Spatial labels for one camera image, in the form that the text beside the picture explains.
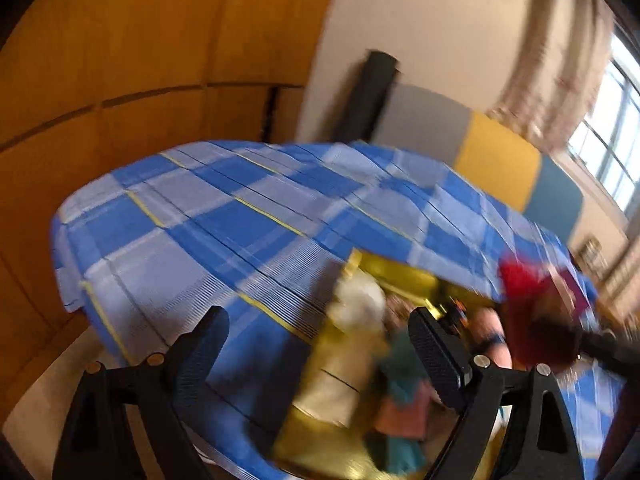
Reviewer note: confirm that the red plush toy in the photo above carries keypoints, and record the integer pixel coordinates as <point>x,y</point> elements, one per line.
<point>530,310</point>

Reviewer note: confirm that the white plush toy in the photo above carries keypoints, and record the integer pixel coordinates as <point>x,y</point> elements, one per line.
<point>357,300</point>

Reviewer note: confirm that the black colourful patterned cloth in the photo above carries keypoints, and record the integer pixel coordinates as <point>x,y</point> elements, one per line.
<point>457,312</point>

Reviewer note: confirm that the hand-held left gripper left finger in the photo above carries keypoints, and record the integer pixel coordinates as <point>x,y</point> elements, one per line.
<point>200,365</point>

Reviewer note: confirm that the multicoloured padded headboard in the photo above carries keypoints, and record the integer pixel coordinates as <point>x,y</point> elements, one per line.
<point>500,165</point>

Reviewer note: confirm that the gold glitter box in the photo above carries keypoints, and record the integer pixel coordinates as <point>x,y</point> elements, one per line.
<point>305,440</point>

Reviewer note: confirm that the wooden wardrobe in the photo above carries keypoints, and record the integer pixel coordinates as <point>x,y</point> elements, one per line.
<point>125,35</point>

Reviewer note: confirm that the blue checkered bedsheet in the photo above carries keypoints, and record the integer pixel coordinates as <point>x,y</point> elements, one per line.
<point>200,220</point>

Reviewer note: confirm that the teal and pink plush toy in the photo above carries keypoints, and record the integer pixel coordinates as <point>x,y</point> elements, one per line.
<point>400,365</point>

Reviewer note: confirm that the black padded panel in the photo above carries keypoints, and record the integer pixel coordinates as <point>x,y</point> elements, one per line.
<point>372,95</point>

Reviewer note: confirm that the pink plush with blue band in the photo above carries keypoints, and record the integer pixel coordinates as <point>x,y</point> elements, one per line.
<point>492,340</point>

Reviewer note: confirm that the beige patterned curtain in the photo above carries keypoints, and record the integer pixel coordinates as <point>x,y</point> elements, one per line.
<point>550,60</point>

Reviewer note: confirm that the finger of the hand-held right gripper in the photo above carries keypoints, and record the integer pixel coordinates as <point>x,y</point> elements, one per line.
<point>597,347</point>

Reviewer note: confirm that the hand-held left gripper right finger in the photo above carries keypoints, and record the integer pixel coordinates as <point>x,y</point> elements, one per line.
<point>440,360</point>

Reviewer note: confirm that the window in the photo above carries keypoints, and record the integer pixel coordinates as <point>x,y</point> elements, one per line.
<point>610,150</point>

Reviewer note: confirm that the cream long plush toy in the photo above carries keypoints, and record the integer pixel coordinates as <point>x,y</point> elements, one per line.
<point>340,375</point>

